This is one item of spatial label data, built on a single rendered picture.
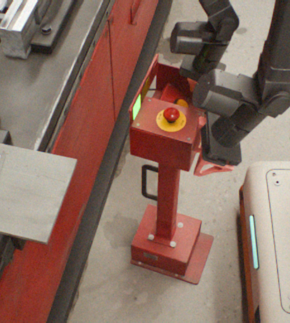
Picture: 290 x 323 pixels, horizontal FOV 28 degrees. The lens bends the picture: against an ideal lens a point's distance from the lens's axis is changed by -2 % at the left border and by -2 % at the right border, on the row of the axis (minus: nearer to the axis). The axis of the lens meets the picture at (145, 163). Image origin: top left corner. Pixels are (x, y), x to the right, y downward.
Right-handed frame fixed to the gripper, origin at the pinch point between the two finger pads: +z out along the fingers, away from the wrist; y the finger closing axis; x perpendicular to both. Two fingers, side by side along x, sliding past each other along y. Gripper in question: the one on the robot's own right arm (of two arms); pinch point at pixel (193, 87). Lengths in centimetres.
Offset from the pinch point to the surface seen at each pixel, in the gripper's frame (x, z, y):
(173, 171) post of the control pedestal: 8.7, 26.3, -5.2
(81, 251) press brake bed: 20, 80, 10
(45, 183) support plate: 48, -17, 19
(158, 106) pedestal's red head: 6.9, 3.5, 5.9
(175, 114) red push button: 10.3, -0.7, 1.5
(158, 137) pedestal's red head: 15.4, 3.9, 3.0
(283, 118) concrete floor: -65, 73, -44
